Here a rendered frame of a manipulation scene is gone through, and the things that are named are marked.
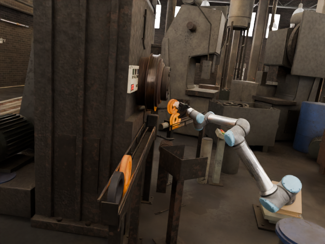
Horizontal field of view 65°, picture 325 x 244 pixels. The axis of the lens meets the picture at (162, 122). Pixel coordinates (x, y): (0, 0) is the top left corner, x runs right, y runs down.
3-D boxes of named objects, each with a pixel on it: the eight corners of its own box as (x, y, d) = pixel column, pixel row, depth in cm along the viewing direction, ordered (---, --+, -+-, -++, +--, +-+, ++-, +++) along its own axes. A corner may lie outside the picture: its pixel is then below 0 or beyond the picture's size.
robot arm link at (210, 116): (254, 117, 203) (208, 109, 265) (242, 126, 200) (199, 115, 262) (258, 129, 206) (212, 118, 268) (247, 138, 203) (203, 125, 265)
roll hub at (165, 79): (159, 102, 203) (162, 66, 197) (162, 98, 230) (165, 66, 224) (166, 103, 202) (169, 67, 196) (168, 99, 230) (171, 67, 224)
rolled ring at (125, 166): (126, 195, 138) (120, 194, 138) (132, 163, 148) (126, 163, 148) (123, 184, 122) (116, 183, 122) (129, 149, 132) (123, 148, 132)
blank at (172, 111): (167, 99, 260) (169, 99, 258) (176, 98, 271) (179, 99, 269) (166, 114, 264) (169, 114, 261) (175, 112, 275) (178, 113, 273)
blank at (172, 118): (168, 125, 269) (170, 126, 267) (171, 111, 269) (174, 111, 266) (176, 127, 281) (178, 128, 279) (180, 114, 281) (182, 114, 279)
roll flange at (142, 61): (130, 113, 197) (135, 50, 187) (141, 104, 243) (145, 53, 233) (143, 114, 196) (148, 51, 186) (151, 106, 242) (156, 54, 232)
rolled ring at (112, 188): (125, 164, 123) (118, 163, 123) (114, 186, 105) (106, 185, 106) (124, 197, 129) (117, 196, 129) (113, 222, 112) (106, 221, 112)
